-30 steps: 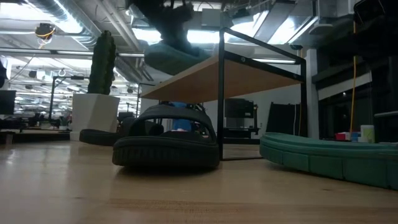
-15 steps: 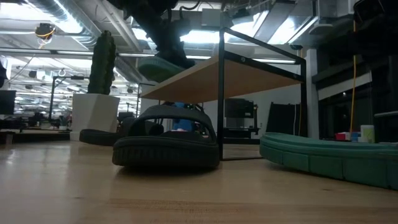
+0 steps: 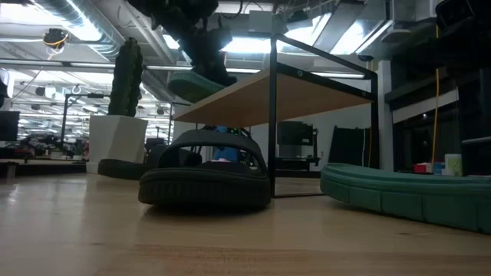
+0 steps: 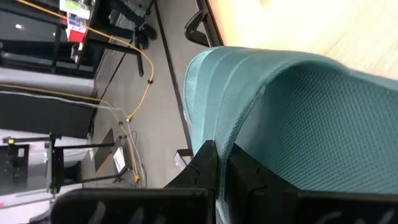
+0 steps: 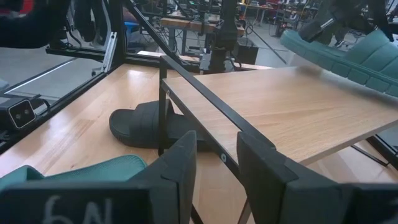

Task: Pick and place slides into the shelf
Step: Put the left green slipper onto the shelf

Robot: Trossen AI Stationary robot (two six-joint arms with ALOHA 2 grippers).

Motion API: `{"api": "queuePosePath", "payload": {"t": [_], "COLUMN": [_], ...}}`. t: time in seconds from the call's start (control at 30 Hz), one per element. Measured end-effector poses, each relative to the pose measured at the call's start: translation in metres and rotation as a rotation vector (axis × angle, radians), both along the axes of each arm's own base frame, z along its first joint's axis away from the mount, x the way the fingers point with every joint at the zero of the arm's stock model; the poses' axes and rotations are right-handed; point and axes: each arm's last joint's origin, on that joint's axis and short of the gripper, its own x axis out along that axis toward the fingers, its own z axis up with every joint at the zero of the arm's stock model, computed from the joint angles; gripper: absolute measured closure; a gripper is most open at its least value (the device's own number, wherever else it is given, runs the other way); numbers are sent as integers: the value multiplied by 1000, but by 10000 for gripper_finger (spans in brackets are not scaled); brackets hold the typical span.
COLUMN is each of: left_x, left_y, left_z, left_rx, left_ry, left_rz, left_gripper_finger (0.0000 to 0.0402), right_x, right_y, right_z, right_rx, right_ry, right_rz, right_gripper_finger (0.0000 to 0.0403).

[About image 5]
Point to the person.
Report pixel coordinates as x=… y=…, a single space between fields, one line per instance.
x=31 y=28

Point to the black metal rig frame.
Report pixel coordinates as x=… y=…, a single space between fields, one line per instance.
x=62 y=104

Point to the black depth camera box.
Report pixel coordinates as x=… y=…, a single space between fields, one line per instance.
x=20 y=113

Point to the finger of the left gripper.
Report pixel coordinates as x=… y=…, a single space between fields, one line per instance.
x=382 y=18

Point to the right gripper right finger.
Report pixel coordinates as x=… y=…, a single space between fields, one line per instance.
x=267 y=186

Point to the green rubber slide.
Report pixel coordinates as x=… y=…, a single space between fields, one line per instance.
x=109 y=169
x=357 y=62

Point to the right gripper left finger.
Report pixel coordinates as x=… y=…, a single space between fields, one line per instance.
x=174 y=174

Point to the wooden shelf black metal frame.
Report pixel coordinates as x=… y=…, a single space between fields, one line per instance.
x=280 y=109

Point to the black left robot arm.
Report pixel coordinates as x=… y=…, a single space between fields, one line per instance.
x=227 y=31

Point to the wooden workbench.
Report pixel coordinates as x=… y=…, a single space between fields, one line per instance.
x=186 y=24

